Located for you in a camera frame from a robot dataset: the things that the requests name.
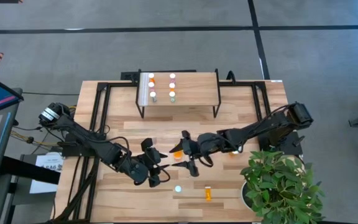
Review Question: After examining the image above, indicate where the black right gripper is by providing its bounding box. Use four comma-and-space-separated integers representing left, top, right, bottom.
169, 130, 226, 178

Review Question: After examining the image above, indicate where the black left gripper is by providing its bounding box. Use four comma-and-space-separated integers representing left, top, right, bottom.
126, 138, 170, 189

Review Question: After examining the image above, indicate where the green leafy plant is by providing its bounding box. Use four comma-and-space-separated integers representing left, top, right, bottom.
240, 149, 326, 224

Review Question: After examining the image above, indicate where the black power strip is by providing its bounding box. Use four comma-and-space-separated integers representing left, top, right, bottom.
120, 70, 140, 81

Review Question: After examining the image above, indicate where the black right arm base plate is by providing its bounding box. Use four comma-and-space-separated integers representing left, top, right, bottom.
257, 130, 304, 157

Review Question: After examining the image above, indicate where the wooden shelf black metal frame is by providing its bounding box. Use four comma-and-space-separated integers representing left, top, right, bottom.
135, 68, 222, 119

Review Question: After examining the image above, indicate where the white plant pot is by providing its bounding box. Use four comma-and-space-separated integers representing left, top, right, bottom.
240, 179, 255, 210

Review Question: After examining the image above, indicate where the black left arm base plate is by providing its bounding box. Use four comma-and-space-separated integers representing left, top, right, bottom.
61, 141, 105, 157

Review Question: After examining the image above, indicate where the white paper sheet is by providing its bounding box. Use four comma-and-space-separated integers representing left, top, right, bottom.
29, 152, 64, 194

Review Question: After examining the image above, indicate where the yellow cable bundle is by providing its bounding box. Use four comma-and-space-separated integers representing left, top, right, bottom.
11, 130, 60, 147

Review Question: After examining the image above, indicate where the black stand bar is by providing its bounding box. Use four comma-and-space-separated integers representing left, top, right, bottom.
0, 155, 62, 185

